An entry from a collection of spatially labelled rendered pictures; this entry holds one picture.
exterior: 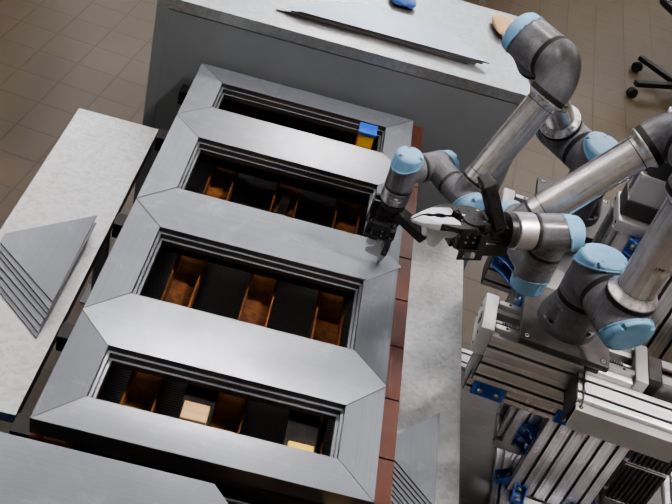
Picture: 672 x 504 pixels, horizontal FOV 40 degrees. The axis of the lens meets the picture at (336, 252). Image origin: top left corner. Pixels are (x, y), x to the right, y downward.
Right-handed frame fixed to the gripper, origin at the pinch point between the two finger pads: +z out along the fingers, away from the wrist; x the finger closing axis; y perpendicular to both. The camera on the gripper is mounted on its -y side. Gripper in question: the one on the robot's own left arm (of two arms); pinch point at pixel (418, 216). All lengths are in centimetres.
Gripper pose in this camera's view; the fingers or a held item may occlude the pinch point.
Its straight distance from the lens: 175.6
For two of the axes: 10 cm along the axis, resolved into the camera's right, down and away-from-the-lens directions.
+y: -2.0, 8.2, 5.3
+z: -9.5, -0.3, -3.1
